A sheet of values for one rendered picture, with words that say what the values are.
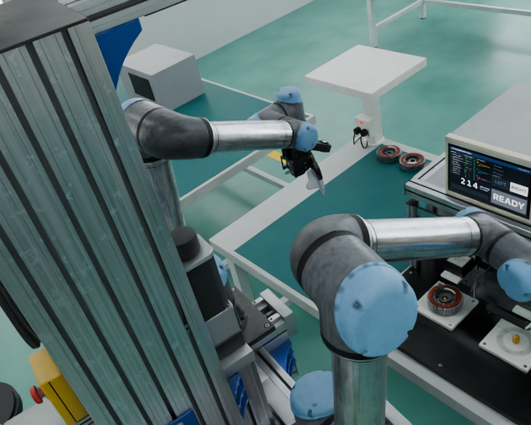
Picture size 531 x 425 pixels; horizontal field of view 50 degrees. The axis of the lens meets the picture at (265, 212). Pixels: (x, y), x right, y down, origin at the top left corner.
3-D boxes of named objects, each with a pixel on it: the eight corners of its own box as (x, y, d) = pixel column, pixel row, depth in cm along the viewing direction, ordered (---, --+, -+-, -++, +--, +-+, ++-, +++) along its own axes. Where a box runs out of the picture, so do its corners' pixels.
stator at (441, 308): (451, 322, 176) (451, 314, 174) (420, 306, 184) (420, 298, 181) (469, 300, 182) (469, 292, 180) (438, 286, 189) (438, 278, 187)
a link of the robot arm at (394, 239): (258, 258, 94) (466, 244, 117) (289, 297, 85) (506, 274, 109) (274, 196, 89) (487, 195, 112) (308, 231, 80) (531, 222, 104)
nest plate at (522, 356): (526, 373, 159) (527, 371, 158) (478, 346, 169) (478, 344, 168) (553, 341, 166) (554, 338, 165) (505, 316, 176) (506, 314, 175)
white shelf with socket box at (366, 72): (379, 190, 243) (371, 94, 216) (318, 164, 268) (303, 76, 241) (429, 152, 259) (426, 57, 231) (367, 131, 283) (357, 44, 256)
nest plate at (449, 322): (451, 331, 175) (451, 329, 174) (411, 309, 185) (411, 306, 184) (479, 303, 182) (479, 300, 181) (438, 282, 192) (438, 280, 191)
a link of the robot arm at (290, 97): (266, 94, 164) (287, 81, 167) (274, 126, 170) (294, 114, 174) (285, 99, 158) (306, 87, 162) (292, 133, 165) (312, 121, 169)
